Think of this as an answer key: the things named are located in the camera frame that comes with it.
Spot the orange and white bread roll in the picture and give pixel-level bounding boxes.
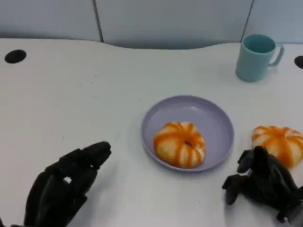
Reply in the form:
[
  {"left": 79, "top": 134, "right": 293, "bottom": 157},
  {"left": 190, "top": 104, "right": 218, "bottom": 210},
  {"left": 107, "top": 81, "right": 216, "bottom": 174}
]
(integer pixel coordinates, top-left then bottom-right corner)
[
  {"left": 251, "top": 125, "right": 303, "bottom": 169},
  {"left": 153, "top": 121, "right": 206, "bottom": 169}
]

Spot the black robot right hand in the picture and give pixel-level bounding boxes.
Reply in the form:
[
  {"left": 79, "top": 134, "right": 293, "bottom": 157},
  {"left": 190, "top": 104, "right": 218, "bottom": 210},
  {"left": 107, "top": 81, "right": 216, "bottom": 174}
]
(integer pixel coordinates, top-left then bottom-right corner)
[{"left": 222, "top": 146, "right": 303, "bottom": 223}]

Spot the lilac plate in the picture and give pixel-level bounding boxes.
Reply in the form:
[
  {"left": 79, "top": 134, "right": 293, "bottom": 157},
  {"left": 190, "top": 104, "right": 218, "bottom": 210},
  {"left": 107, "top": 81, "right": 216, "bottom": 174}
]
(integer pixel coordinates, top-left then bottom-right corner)
[{"left": 141, "top": 95, "right": 235, "bottom": 173}]

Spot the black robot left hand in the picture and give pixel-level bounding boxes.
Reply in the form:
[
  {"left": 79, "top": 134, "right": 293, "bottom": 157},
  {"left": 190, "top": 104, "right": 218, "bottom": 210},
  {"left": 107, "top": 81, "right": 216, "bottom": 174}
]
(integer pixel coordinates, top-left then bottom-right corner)
[{"left": 23, "top": 141, "right": 112, "bottom": 227}]

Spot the pale green mug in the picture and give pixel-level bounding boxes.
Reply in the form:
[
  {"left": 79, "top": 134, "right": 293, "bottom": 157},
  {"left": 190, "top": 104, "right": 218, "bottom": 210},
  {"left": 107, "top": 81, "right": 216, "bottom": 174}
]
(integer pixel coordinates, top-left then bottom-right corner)
[{"left": 235, "top": 34, "right": 285, "bottom": 83}]

